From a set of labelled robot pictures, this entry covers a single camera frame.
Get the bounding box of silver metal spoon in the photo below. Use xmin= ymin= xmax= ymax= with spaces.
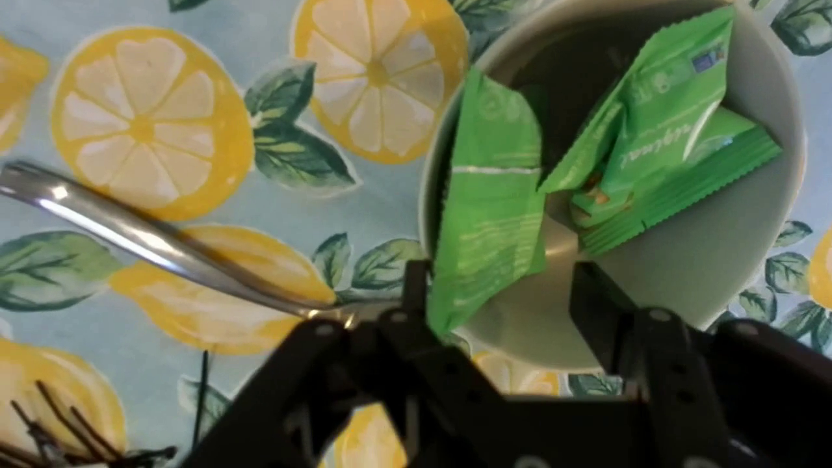
xmin=0 ymin=159 xmax=386 ymax=327

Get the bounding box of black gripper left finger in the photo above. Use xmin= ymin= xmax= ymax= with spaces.
xmin=180 ymin=258 xmax=514 ymax=468

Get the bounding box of black zip tie bundle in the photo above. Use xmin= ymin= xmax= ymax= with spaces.
xmin=0 ymin=348 xmax=215 ymax=468

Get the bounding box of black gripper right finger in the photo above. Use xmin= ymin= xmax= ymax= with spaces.
xmin=569 ymin=258 xmax=832 ymax=468

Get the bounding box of lemon print tablecloth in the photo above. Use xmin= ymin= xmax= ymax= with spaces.
xmin=0 ymin=0 xmax=832 ymax=468

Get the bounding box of small white bowl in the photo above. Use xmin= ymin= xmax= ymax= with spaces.
xmin=415 ymin=0 xmax=812 ymax=371

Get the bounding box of green sachet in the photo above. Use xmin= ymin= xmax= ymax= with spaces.
xmin=538 ymin=5 xmax=787 ymax=259
xmin=425 ymin=66 xmax=552 ymax=345

